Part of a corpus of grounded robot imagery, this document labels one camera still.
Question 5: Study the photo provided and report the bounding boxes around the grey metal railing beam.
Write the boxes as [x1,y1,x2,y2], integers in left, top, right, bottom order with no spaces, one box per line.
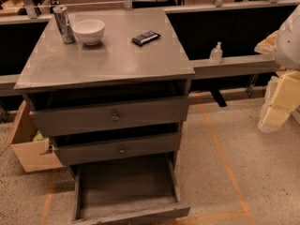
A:
[0,0,299,97]

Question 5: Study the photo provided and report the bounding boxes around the white ceramic bowl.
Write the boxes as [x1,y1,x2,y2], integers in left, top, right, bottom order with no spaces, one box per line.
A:
[72,20,105,45]

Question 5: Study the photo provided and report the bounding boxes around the middle grey drawer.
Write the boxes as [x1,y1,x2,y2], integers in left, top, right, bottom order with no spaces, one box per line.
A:
[54,132,181,166]

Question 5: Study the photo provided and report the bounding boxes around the clear sanitizer pump bottle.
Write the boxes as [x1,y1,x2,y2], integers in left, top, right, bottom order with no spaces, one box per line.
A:
[209,41,223,65]

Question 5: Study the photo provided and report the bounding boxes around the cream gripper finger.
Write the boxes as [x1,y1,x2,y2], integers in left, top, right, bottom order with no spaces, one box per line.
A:
[258,71,300,133]

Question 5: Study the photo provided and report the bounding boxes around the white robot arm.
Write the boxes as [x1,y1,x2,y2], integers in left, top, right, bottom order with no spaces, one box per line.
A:
[254,6,300,133]

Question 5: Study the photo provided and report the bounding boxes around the grey wooden drawer cabinet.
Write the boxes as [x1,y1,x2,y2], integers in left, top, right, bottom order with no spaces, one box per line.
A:
[16,8,194,225]

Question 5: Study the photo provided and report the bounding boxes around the silver metallic can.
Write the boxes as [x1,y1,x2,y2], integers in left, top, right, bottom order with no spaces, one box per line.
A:
[52,6,75,44]

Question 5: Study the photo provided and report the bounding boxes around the open bottom grey drawer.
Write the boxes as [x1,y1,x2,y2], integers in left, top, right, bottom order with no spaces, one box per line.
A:
[72,155,189,225]

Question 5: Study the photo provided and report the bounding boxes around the brown cardboard box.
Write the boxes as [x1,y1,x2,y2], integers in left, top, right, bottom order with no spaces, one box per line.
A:
[0,101,63,173]

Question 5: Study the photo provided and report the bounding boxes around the top grey drawer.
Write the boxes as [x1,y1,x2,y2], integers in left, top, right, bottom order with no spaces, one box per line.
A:
[30,96,188,136]

